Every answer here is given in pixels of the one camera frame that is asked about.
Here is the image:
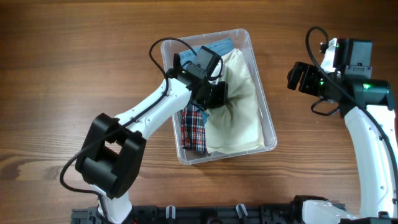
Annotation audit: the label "plaid cloth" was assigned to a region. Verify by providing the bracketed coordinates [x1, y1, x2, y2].
[181, 104, 208, 154]

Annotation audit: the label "cream cloth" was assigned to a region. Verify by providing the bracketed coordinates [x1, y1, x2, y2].
[205, 49, 265, 154]

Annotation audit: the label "black cloth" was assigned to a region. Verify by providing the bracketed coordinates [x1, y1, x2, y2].
[172, 53, 182, 78]

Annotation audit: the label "blue denim jeans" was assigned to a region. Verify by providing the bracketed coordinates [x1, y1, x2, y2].
[179, 37, 234, 65]

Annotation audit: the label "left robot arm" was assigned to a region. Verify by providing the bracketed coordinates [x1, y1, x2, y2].
[75, 46, 228, 223]

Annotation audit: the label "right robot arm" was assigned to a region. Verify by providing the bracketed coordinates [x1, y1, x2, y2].
[287, 39, 397, 223]

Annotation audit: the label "clear plastic storage bin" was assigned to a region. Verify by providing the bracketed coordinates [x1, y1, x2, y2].
[161, 29, 277, 165]

